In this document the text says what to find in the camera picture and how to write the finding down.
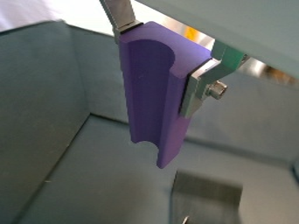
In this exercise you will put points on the purple arch block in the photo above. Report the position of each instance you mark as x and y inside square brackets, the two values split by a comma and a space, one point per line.
[156, 60]

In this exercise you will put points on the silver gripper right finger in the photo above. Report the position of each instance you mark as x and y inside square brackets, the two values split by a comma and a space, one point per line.
[205, 79]

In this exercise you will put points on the black curved fixture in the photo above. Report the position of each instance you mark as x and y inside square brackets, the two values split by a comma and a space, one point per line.
[203, 200]

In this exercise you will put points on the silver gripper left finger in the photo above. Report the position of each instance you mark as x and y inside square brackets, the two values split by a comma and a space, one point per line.
[120, 15]

